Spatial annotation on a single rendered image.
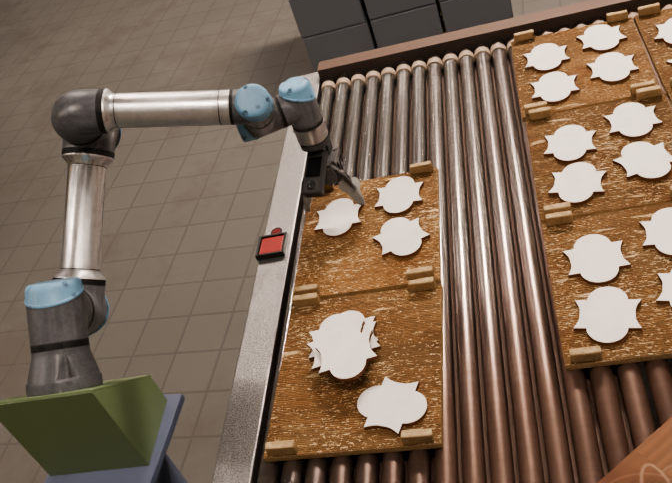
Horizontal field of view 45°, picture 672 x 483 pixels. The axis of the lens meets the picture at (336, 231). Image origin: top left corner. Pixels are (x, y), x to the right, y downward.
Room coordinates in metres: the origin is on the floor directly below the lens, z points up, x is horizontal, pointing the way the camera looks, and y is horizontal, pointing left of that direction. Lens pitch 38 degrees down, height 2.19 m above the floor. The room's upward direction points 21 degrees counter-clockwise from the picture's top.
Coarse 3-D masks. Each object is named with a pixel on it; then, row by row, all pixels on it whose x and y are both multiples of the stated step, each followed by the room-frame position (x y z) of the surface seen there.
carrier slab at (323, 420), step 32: (320, 320) 1.31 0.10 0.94; (384, 320) 1.23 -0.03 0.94; (416, 320) 1.20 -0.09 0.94; (288, 352) 1.25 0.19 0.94; (384, 352) 1.15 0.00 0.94; (416, 352) 1.12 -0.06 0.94; (288, 384) 1.16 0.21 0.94; (320, 384) 1.13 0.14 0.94; (352, 384) 1.10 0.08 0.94; (288, 416) 1.08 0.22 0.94; (320, 416) 1.05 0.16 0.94; (352, 416) 1.02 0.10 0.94; (320, 448) 0.98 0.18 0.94; (352, 448) 0.95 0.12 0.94; (384, 448) 0.93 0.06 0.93; (416, 448) 0.91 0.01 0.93
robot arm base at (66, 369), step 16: (32, 352) 1.29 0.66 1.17; (48, 352) 1.26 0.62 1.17; (64, 352) 1.26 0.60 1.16; (80, 352) 1.27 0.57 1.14; (32, 368) 1.26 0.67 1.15; (48, 368) 1.24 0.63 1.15; (64, 368) 1.24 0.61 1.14; (80, 368) 1.24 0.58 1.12; (96, 368) 1.26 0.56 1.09; (32, 384) 1.23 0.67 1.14; (48, 384) 1.21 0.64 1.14; (64, 384) 1.20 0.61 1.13; (80, 384) 1.21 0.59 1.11; (96, 384) 1.22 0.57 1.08
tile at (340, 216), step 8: (336, 200) 1.69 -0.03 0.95; (344, 200) 1.68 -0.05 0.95; (328, 208) 1.67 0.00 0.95; (336, 208) 1.66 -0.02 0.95; (344, 208) 1.65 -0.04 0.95; (352, 208) 1.63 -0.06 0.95; (360, 208) 1.63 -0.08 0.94; (320, 216) 1.65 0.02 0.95; (328, 216) 1.64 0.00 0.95; (336, 216) 1.63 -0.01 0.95; (344, 216) 1.61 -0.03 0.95; (352, 216) 1.60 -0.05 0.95; (320, 224) 1.62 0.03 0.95; (328, 224) 1.61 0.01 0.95; (336, 224) 1.60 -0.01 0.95; (344, 224) 1.58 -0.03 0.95; (352, 224) 1.58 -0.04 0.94; (360, 224) 1.57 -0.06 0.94; (328, 232) 1.58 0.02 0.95; (336, 232) 1.57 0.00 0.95; (344, 232) 1.56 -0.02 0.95
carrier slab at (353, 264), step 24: (336, 192) 1.74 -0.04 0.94; (432, 192) 1.59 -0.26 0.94; (312, 216) 1.68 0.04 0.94; (360, 216) 1.60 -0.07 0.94; (384, 216) 1.57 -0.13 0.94; (408, 216) 1.53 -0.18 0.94; (432, 216) 1.50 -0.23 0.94; (312, 240) 1.58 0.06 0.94; (336, 240) 1.55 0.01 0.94; (360, 240) 1.52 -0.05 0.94; (432, 240) 1.42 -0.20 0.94; (312, 264) 1.50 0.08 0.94; (336, 264) 1.47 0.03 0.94; (360, 264) 1.43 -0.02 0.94; (384, 264) 1.40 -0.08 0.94; (408, 264) 1.37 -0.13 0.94; (432, 264) 1.34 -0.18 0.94; (336, 288) 1.39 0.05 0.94; (360, 288) 1.36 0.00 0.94; (384, 288) 1.33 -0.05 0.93
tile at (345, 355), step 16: (336, 336) 1.19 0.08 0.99; (352, 336) 1.17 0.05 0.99; (368, 336) 1.16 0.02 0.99; (320, 352) 1.16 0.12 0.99; (336, 352) 1.15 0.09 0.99; (352, 352) 1.13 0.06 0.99; (368, 352) 1.11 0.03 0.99; (320, 368) 1.12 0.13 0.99; (336, 368) 1.11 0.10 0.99; (352, 368) 1.09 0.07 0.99
